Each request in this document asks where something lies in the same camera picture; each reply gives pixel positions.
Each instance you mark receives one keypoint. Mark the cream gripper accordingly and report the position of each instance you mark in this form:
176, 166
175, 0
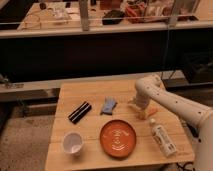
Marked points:
139, 108

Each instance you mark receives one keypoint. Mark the orange pepper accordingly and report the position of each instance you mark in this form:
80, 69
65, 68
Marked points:
150, 111

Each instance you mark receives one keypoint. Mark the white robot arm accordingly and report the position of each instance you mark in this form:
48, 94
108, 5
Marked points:
195, 114

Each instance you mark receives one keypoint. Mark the orange ceramic plate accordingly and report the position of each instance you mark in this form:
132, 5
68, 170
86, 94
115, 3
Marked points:
117, 139

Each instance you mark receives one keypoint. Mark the blue cloth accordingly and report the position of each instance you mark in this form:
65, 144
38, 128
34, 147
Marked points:
108, 106

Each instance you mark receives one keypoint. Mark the black rectangular block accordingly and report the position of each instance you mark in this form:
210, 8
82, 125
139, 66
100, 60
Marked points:
80, 112

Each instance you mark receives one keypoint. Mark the black bag on shelf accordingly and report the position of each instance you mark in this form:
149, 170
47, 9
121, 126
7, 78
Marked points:
113, 17

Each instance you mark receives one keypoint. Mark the orange tool on shelf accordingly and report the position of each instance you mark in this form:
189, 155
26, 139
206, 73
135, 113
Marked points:
135, 13

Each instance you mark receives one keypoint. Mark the metal post right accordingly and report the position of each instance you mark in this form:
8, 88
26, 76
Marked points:
175, 13

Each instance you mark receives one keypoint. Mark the metal post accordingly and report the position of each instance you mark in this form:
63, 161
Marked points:
175, 13
83, 8

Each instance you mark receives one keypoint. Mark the metal post left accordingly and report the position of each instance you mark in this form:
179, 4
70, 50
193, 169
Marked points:
83, 8

